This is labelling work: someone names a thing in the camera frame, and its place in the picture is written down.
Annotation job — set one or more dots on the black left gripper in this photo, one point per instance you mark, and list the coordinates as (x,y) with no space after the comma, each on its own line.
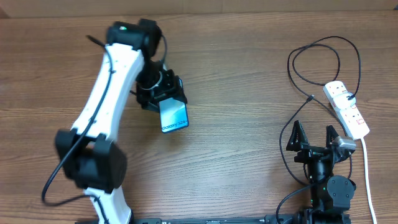
(171,88)

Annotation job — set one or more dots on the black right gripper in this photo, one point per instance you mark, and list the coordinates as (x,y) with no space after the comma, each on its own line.
(300,141)

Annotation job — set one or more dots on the Samsung Galaxy smartphone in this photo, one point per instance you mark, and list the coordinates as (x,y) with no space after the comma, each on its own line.
(173,115)

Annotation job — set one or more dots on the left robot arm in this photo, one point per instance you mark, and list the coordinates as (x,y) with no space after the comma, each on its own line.
(88,152)

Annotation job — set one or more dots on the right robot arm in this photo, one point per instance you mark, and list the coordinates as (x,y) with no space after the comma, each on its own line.
(330,194)

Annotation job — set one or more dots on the white charger adapter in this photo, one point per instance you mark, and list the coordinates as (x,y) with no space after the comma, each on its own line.
(343,101)

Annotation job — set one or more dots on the white power strip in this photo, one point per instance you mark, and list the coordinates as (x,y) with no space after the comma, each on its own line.
(352,120)

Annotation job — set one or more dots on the brown cardboard backdrop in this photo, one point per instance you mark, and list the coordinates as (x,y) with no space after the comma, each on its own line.
(77,8)

